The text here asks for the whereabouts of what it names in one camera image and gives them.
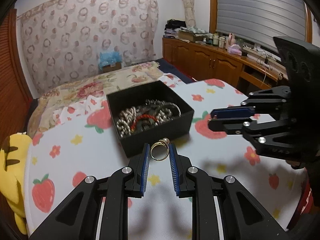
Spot cardboard box with blue wrap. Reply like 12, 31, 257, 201
98, 51, 122, 73

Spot person's right hand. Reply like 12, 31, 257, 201
286, 160, 305, 170

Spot grey window blind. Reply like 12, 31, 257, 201
216, 0, 305, 51

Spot black open jewelry box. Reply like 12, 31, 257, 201
107, 81, 194, 158

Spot floral bed quilt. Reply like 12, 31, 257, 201
26, 61, 196, 138

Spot gold ring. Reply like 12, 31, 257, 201
150, 138, 171, 161

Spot stack of folded clothes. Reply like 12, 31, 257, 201
163, 19, 208, 42

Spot yellow plush toy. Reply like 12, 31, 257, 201
1, 133, 32, 235

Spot brown wooden side cabinet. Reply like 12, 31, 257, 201
162, 37, 288, 94

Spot pink tissue box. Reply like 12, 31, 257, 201
227, 44, 242, 56

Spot silver bangle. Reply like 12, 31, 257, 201
155, 102, 181, 117

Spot red braided string bracelet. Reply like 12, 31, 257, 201
130, 113, 160, 133

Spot white pearl necklace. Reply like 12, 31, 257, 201
116, 106, 141, 138

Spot silver pearl hair comb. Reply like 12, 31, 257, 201
138, 99, 175, 114

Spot brown louvered wardrobe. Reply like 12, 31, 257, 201
0, 8, 33, 140

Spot circle pattern sheer curtain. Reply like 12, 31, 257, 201
18, 0, 158, 94

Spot strawberry flower print cloth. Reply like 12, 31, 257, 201
24, 80, 306, 239

